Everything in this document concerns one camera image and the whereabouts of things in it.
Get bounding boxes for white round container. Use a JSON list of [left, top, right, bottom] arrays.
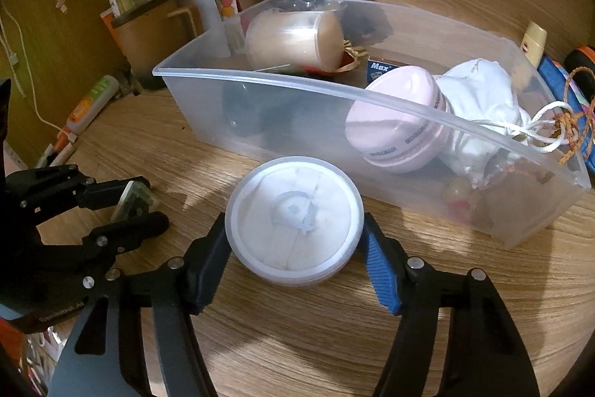
[[224, 156, 364, 287]]

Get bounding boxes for green orange tube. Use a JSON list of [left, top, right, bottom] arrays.
[[65, 74, 120, 132]]

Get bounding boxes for white drawstring pouch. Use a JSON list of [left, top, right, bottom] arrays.
[[437, 57, 565, 188]]

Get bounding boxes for pink round case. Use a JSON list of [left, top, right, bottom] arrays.
[[345, 66, 454, 173]]

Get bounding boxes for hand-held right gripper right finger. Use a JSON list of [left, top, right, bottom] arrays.
[[357, 212, 541, 397]]

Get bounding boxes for small clear plastic item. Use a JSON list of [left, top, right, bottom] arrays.
[[110, 180, 161, 221]]

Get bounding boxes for brown mug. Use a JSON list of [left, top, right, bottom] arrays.
[[112, 0, 196, 88]]

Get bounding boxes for blue pencil pouch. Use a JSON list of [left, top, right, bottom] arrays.
[[537, 55, 595, 172]]

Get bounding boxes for white red marker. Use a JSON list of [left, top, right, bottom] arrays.
[[35, 132, 80, 167]]

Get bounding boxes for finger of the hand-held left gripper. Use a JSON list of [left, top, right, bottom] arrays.
[[75, 176, 151, 210], [78, 212, 170, 289]]

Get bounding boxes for dark metal clip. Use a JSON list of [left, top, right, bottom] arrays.
[[118, 69, 154, 93]]

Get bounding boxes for orange braided cord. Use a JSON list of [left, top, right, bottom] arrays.
[[555, 67, 595, 165]]

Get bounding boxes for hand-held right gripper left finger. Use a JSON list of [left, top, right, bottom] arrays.
[[51, 215, 234, 397]]

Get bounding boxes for blue staple box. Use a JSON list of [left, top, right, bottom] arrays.
[[365, 57, 405, 84]]

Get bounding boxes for clear cup beige contents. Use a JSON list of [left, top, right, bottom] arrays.
[[244, 9, 345, 72]]

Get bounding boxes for white cable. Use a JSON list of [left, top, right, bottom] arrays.
[[0, 0, 70, 137]]

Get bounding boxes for clear plastic bin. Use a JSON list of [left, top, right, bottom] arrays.
[[152, 0, 591, 250]]

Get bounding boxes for orange black round device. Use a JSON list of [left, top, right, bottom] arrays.
[[565, 46, 595, 77]]

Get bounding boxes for cream lotion bottle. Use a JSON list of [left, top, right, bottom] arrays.
[[521, 22, 548, 65]]

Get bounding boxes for wooden desktop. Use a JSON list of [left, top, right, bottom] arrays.
[[0, 0, 595, 397]]

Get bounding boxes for orange box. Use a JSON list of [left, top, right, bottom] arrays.
[[100, 9, 117, 41]]

